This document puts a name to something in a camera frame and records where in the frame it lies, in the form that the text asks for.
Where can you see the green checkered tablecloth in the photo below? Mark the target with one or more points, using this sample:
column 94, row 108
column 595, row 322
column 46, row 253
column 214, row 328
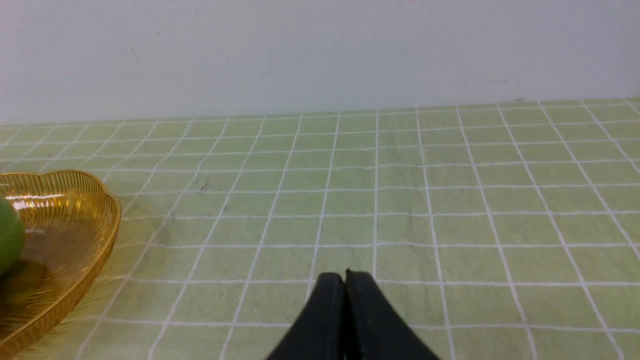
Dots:
column 498, row 231

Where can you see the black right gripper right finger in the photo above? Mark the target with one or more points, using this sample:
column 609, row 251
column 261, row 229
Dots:
column 374, row 329

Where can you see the amber glass fruit plate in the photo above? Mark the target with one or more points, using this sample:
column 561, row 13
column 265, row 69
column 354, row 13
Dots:
column 71, row 222

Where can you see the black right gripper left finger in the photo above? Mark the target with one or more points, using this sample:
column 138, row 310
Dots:
column 316, row 332

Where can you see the green apple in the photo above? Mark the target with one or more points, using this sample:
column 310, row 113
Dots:
column 12, row 236

